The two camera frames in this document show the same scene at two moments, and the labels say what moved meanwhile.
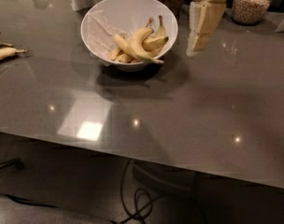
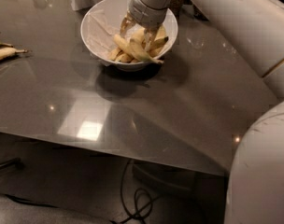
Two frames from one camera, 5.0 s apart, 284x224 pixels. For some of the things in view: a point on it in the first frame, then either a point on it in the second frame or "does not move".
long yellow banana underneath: [125, 46] does not move
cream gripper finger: [210, 12] → [148, 37]
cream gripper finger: [192, 17] → [127, 21]
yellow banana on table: [6, 52] does not move
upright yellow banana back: [161, 32] does not move
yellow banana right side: [155, 43] does not move
